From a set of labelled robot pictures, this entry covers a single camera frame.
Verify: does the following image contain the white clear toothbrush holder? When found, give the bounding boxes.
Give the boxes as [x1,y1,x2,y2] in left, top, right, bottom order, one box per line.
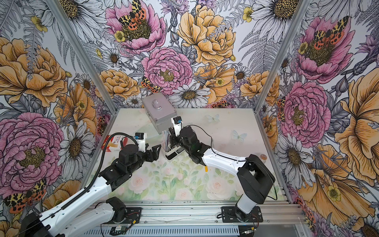
[162,134,184,160]

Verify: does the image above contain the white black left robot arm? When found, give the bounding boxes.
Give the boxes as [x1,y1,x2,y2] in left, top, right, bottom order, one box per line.
[18,144,161,237]

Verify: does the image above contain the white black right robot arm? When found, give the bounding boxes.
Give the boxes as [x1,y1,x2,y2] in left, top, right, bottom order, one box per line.
[168,126,275,219]

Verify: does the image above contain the red bandage box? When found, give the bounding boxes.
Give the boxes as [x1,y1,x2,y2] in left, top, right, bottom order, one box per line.
[106,135,129,152]

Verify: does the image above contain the silver aluminium first aid case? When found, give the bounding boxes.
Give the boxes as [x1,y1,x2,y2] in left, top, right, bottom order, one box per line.
[142,92,177,134]

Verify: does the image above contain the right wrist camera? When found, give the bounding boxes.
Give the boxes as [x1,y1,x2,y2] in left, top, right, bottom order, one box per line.
[171,116,183,137]

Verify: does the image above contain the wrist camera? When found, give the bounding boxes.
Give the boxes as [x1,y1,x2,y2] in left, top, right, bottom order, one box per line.
[135,132,147,153]
[171,116,183,137]

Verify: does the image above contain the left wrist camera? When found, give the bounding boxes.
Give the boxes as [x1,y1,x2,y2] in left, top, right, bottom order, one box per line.
[135,132,147,153]

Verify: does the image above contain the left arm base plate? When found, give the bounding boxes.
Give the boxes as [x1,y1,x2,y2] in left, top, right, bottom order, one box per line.
[107,207,142,224]

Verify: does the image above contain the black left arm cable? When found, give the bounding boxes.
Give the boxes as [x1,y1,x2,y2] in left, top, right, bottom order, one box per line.
[59,132,140,211]

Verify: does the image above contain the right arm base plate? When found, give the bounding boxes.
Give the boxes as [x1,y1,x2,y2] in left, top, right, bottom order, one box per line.
[217,206,263,223]

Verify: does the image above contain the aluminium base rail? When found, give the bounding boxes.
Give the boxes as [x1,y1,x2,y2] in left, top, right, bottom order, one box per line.
[83,200,309,237]

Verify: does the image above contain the aluminium frame post left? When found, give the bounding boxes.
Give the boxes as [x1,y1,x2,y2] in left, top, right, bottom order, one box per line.
[47,1,118,115]

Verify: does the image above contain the aluminium frame post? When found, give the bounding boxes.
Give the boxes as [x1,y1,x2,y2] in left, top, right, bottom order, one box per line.
[254,0,311,114]
[47,1,118,115]

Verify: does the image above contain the aluminium frame post right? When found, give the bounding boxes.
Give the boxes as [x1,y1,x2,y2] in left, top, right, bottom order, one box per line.
[254,0,311,114]

